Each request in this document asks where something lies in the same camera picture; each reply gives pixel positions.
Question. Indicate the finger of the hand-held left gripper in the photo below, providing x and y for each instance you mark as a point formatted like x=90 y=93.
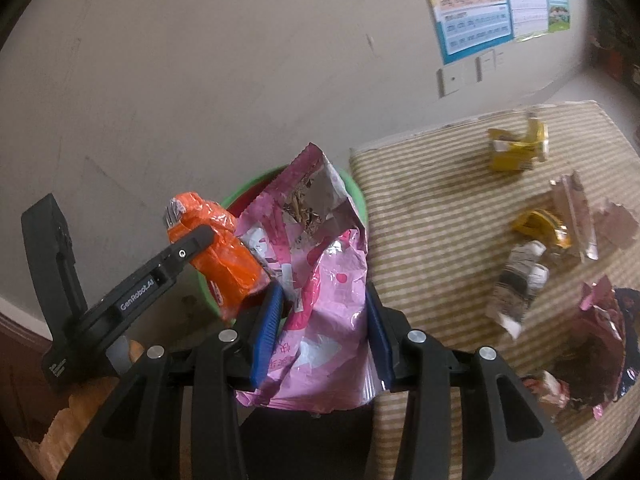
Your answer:
x=187 y=250

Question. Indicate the orange snack wrapper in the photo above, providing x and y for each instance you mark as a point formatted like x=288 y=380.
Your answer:
x=225 y=260

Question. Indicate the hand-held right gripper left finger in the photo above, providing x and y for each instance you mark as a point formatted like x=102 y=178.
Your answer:
x=267 y=330

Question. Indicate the pink snack bag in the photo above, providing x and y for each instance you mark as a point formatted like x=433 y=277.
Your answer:
x=330 y=280

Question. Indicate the brown wooden furniture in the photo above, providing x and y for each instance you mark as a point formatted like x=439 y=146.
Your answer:
x=22 y=360

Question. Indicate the large white wall switch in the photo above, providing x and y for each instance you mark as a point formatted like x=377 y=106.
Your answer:
x=450 y=81

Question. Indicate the small white wall switch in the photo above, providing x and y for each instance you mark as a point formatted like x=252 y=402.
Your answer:
x=485 y=66

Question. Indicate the small pink white wrapper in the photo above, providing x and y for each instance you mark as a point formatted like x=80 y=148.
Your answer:
x=547 y=390

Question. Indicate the blue wall poster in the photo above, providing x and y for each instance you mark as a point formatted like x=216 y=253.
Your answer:
x=470 y=10

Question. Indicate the dark furniture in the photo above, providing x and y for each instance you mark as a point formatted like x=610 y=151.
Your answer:
x=612 y=35

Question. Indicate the person's left hand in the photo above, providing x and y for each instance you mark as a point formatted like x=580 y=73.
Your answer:
x=80 y=410

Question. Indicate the dark pink foil bag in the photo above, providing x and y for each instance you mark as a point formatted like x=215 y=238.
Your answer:
x=600 y=350

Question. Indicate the small yellow wrapper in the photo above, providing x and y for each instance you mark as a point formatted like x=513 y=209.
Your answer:
x=537 y=222

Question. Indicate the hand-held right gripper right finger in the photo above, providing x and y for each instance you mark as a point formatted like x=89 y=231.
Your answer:
x=379 y=340

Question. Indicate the green bin with red inside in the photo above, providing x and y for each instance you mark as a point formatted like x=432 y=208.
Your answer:
x=356 y=195

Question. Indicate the black and white wrapper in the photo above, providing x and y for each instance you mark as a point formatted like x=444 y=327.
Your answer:
x=517 y=285

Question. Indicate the long pink foil wrapper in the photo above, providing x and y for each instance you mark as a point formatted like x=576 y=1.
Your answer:
x=575 y=210

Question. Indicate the large yellow wrapper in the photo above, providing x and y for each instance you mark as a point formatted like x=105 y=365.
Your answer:
x=517 y=152

